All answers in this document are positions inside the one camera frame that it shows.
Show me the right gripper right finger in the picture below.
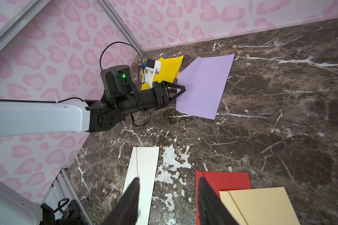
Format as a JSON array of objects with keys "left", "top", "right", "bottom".
[{"left": 197, "top": 177, "right": 238, "bottom": 225}]

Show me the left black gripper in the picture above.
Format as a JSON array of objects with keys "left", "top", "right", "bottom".
[{"left": 138, "top": 81, "right": 186, "bottom": 111}]

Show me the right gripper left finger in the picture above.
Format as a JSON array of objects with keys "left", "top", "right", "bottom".
[{"left": 101, "top": 177, "right": 140, "bottom": 225}]

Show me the yellow envelope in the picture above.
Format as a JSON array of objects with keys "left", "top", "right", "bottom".
[{"left": 141, "top": 56, "right": 184, "bottom": 91}]

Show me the purple envelope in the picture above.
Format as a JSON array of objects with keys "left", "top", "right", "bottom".
[{"left": 176, "top": 54, "right": 235, "bottom": 120}]

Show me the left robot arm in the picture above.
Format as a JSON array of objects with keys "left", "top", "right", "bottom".
[{"left": 0, "top": 65, "right": 186, "bottom": 137}]

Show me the red envelope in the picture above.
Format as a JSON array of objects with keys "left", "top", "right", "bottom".
[{"left": 195, "top": 171, "right": 251, "bottom": 225}]

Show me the white envelope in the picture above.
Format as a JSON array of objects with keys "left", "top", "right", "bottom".
[{"left": 123, "top": 147, "right": 159, "bottom": 225}]

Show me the beige envelope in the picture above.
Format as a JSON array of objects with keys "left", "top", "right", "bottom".
[{"left": 219, "top": 187, "right": 300, "bottom": 225}]

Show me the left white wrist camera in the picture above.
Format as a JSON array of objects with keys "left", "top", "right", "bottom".
[{"left": 142, "top": 59, "right": 161, "bottom": 89}]

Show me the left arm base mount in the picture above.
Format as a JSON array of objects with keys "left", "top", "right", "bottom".
[{"left": 40, "top": 198, "right": 89, "bottom": 225}]

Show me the aluminium front rail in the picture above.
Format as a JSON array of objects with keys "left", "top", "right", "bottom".
[{"left": 41, "top": 169, "right": 92, "bottom": 225}]

